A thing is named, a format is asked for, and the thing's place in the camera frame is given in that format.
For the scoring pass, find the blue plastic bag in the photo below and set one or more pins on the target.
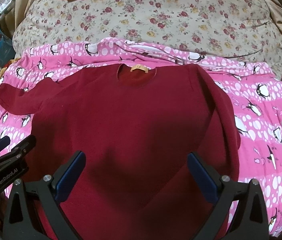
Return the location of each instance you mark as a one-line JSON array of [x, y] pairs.
[[7, 51]]

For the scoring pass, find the dark red sweater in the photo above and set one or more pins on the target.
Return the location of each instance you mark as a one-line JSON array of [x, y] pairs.
[[136, 130]]

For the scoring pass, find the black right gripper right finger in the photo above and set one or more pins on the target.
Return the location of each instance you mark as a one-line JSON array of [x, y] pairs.
[[250, 219]]

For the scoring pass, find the floral beige quilt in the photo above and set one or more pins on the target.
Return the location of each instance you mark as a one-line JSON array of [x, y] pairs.
[[241, 29]]

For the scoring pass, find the pink penguin blanket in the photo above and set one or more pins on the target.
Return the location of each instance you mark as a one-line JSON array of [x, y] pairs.
[[254, 91]]

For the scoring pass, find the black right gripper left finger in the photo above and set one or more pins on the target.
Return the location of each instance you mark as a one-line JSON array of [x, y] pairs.
[[21, 219]]

